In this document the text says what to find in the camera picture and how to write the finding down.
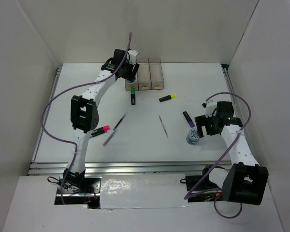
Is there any purple capped black highlighter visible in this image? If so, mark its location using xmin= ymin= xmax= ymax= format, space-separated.
xmin=183 ymin=111 xmax=195 ymax=128

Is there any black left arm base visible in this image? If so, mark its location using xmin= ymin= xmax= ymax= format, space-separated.
xmin=54 ymin=178 xmax=101 ymax=209

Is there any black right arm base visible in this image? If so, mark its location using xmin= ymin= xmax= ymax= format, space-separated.
xmin=180 ymin=175 xmax=219 ymax=203

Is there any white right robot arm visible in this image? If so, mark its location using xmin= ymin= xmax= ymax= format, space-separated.
xmin=195 ymin=100 xmax=269 ymax=205

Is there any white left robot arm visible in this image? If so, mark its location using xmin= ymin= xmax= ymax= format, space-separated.
xmin=63 ymin=49 xmax=139 ymax=193

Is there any middle clear storage bin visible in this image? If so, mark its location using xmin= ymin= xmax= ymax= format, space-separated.
xmin=137 ymin=58 xmax=151 ymax=90

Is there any clear storage bin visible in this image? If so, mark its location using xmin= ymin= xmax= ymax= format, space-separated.
xmin=148 ymin=58 xmax=164 ymax=90
xmin=137 ymin=58 xmax=151 ymax=90
xmin=125 ymin=72 xmax=139 ymax=91

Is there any left clear storage bin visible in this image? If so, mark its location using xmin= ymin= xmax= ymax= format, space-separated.
xmin=125 ymin=72 xmax=139 ymax=91

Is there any right clear storage bin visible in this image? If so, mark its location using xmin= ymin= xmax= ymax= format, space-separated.
xmin=148 ymin=58 xmax=164 ymax=90

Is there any green capped black highlighter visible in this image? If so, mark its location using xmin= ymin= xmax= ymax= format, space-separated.
xmin=130 ymin=88 xmax=136 ymax=105

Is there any yellow capped black highlighter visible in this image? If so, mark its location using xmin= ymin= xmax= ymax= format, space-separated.
xmin=159 ymin=94 xmax=177 ymax=102

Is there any thin black white pen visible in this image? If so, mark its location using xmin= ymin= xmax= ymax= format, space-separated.
xmin=158 ymin=115 xmax=169 ymax=138

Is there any dark blue gel pen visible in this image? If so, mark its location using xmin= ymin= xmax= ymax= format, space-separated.
xmin=113 ymin=114 xmax=127 ymax=131

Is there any pink capped black highlighter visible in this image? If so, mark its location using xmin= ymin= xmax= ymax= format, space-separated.
xmin=91 ymin=125 xmax=110 ymax=137

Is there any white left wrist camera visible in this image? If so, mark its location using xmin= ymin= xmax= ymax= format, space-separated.
xmin=127 ymin=50 xmax=139 ymax=65

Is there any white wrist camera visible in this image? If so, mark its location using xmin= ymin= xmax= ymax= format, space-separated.
xmin=202 ymin=100 xmax=217 ymax=118
xmin=127 ymin=50 xmax=139 ymax=65

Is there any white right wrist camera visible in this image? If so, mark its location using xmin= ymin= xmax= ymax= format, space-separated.
xmin=202 ymin=100 xmax=217 ymax=118

